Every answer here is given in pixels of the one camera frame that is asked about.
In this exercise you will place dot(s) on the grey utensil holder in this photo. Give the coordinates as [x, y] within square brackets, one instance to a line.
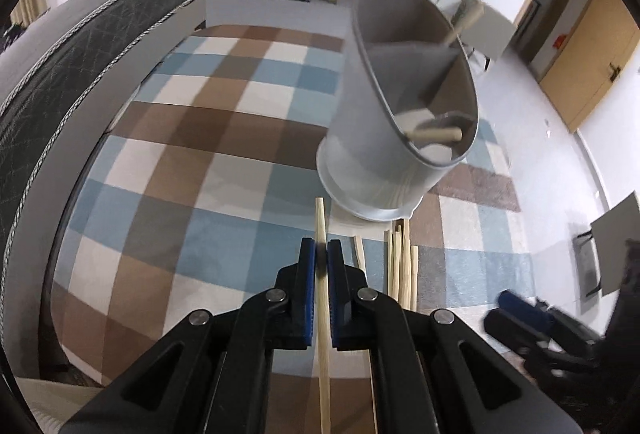
[370, 149]

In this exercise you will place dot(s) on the beige curtain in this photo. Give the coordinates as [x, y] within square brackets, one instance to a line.
[30, 4]

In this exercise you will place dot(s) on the checked tablecloth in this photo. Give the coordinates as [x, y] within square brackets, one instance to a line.
[200, 164]

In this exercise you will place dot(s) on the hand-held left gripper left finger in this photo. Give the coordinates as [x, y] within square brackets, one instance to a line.
[310, 294]

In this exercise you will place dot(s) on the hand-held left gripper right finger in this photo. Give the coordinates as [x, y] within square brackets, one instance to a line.
[334, 304]

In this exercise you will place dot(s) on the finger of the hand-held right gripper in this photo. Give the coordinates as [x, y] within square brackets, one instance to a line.
[525, 311]
[510, 331]

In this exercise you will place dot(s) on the wooden chopstick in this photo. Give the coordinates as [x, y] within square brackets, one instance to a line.
[414, 279]
[467, 22]
[359, 251]
[388, 264]
[397, 264]
[405, 264]
[435, 134]
[320, 224]

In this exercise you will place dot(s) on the red wall sign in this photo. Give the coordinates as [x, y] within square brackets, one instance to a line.
[559, 40]

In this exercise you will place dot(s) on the grey flat panel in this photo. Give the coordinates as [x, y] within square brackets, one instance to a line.
[617, 254]

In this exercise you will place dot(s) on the wooden door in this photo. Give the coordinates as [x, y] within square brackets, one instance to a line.
[590, 64]

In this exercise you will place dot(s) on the grey nightstand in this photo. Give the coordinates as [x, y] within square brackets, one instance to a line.
[495, 34]

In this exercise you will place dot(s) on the dark grey mattress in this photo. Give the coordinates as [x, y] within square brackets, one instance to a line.
[60, 64]

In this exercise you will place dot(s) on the grey bed frame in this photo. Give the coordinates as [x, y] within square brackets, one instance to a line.
[35, 264]

